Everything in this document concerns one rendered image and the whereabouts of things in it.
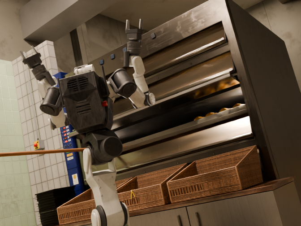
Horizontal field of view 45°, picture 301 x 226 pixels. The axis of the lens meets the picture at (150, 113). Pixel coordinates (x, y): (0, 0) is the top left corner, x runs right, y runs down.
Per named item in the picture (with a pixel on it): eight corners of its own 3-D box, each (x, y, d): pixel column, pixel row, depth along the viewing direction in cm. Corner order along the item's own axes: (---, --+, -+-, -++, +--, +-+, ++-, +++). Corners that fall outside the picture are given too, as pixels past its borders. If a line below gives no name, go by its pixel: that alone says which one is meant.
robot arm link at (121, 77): (141, 91, 216) (130, 78, 206) (128, 100, 217) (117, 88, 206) (133, 80, 224) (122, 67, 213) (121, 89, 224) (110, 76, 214)
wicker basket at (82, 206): (96, 215, 360) (91, 187, 366) (140, 206, 330) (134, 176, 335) (58, 225, 321) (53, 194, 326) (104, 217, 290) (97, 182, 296)
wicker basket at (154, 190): (142, 206, 328) (135, 176, 334) (196, 195, 299) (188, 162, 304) (106, 216, 288) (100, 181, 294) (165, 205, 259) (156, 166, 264)
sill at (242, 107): (87, 160, 380) (86, 156, 381) (249, 109, 285) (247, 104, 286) (83, 160, 375) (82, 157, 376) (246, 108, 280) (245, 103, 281)
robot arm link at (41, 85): (45, 77, 239) (52, 97, 244) (35, 82, 233) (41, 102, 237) (52, 77, 236) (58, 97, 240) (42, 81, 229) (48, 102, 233)
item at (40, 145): (39, 150, 415) (37, 141, 417) (45, 148, 410) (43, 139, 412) (34, 150, 409) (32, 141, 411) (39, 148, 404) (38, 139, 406)
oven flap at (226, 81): (68, 137, 368) (83, 140, 383) (230, 76, 273) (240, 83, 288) (68, 135, 369) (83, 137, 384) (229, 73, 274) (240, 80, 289)
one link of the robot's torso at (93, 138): (126, 155, 193) (119, 123, 196) (104, 159, 186) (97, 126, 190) (107, 164, 216) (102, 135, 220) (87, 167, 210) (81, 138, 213)
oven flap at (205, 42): (73, 109, 385) (75, 93, 395) (226, 41, 290) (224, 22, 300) (70, 107, 382) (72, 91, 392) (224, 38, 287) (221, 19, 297)
